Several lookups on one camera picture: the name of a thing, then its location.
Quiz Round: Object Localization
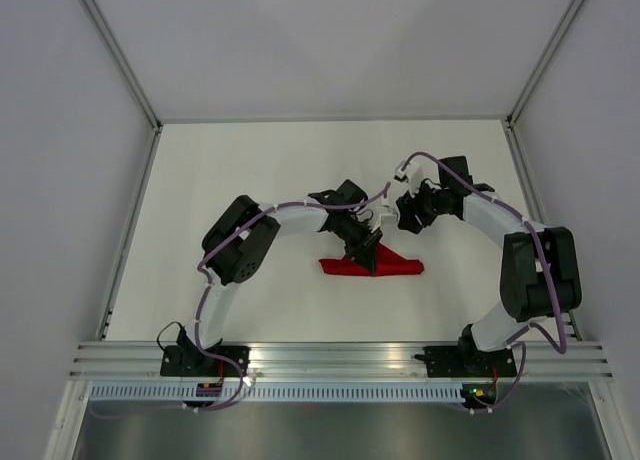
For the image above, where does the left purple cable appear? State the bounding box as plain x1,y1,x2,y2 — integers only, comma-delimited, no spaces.
89,179,394,421

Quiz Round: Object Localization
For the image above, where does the red cloth napkin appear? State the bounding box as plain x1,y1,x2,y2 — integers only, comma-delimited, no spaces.
318,244,424,277

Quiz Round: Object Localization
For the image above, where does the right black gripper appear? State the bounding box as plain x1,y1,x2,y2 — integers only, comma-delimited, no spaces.
396,176,448,235

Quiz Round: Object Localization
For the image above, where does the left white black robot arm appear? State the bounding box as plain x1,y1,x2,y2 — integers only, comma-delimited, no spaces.
177,180,389,376

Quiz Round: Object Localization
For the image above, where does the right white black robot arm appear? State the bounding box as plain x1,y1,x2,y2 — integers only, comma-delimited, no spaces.
394,153,582,377

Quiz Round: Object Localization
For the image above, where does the purple cable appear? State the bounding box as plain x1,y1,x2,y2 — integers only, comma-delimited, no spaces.
399,151,569,416
89,179,394,421

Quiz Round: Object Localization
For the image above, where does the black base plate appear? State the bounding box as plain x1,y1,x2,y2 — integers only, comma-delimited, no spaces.
421,345,517,379
160,344,250,379

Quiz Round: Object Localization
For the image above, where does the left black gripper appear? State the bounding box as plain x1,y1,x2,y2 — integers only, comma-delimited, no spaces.
334,213,382,274

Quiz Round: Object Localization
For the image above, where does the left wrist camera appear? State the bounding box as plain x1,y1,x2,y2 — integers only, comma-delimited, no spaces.
370,199,399,230

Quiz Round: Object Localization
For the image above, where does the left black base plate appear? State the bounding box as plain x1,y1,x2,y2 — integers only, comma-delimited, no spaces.
160,344,250,379

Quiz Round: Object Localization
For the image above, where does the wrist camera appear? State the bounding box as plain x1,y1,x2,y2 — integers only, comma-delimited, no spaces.
370,199,399,230
393,161,424,197

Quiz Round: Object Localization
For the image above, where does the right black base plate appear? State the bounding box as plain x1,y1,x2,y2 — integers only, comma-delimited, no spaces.
421,345,517,379

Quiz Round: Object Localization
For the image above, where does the right aluminium frame post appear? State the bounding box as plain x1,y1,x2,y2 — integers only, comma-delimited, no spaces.
504,0,588,130

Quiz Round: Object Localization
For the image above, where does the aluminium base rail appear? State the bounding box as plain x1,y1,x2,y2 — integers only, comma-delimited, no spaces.
67,341,613,383

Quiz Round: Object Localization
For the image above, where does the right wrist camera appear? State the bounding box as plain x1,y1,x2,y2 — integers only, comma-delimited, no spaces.
393,161,424,197

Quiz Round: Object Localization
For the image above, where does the white slotted cable duct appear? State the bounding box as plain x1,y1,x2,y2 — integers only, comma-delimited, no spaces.
90,381,463,403

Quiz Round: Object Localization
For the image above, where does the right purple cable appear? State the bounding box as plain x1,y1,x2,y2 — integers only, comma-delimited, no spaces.
399,151,569,416

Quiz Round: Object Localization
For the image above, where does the left aluminium frame post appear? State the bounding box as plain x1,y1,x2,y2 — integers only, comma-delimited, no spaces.
78,0,162,133

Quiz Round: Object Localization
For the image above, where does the aluminium frame post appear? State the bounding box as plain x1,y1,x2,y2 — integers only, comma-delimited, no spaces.
504,0,588,130
78,0,162,133

